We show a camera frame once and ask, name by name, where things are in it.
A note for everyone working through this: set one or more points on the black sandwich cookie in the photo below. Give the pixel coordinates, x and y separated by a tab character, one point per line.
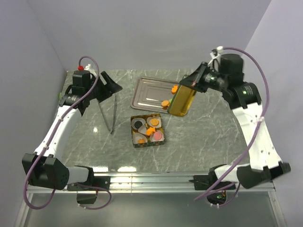
138	124

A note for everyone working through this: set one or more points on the white paper cup back right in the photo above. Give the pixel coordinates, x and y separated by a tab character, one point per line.
149	118

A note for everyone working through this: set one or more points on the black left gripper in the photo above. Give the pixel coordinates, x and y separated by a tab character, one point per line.
111	87

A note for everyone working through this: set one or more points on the white paper cup back left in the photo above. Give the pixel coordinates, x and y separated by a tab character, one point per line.
137	119

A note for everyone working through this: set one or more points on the orange pineapple cookie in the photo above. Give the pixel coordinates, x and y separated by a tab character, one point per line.
150	131
174	89

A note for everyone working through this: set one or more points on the gold tin lid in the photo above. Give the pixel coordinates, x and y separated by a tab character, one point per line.
181	101

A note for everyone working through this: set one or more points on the orange cookie in tin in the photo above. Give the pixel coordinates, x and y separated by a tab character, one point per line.
154	122

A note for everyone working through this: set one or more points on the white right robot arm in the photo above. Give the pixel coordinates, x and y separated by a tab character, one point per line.
260	162

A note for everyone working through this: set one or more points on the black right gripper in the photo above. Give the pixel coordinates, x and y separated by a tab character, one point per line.
191	80

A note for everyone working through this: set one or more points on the white paper cup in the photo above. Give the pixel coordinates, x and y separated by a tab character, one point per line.
153	140
137	119
136	136
143	130
149	118

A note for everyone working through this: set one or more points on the tan round sandwich cookie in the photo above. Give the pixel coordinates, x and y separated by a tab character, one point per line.
165	103

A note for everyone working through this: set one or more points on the white paper cup front right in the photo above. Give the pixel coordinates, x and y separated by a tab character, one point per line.
153	140

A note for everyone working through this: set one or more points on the orange pineapple cookie top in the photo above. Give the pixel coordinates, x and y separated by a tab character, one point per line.
174	89

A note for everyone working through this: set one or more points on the white paper cup middle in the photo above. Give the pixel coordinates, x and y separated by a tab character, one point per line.
143	130

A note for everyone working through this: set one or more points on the aluminium mounting rail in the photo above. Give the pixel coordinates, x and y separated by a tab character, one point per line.
158	182

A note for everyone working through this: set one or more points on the green christmas cookie tin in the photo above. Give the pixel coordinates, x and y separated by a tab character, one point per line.
149	143

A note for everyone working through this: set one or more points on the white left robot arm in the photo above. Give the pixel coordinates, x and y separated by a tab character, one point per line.
44	167

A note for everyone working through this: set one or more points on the pink sandwich cookie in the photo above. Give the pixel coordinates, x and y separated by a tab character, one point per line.
157	135

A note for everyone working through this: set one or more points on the white paper cup front left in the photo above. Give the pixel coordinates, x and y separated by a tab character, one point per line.
136	136

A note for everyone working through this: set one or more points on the silver metal tray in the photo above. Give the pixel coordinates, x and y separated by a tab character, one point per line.
149	93

